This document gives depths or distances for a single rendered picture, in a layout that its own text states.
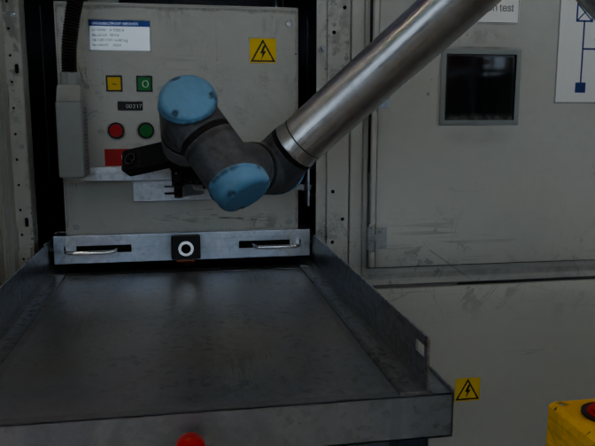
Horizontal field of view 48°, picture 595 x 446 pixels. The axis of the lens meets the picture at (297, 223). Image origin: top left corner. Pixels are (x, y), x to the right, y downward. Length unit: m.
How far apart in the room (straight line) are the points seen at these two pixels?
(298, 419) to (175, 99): 0.52
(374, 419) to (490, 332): 0.82
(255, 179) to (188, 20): 0.52
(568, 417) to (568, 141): 1.01
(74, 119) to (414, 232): 0.73
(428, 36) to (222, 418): 0.62
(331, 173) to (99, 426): 0.82
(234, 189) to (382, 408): 0.40
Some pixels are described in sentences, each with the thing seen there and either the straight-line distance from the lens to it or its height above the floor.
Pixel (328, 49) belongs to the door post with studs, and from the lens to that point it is 1.43.
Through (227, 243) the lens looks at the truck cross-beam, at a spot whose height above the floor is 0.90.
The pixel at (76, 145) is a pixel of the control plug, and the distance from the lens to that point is 1.34.
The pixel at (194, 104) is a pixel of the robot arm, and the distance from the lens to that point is 1.05.
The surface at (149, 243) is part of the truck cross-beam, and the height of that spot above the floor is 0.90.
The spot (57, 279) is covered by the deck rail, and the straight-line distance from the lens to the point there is 1.41.
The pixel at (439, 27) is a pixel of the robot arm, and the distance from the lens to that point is 1.05.
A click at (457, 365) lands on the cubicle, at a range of 1.60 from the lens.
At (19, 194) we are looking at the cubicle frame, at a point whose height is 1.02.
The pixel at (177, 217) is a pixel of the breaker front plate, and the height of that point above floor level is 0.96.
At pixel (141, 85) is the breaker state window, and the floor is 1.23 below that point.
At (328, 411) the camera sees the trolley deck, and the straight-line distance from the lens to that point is 0.80.
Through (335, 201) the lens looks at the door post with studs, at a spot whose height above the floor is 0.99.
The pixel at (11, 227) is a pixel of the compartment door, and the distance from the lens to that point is 1.43.
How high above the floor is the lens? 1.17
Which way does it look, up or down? 9 degrees down
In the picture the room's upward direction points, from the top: straight up
